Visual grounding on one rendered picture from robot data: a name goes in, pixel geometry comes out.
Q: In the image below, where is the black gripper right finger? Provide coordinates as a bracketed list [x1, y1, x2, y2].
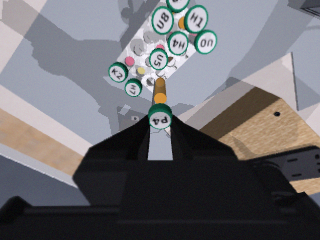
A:
[170, 114, 239, 160]

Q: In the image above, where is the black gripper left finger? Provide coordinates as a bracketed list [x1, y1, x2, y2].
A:
[82, 115, 150, 160]

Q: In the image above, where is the grey bench mat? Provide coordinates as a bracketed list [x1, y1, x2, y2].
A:
[0, 0, 320, 145]

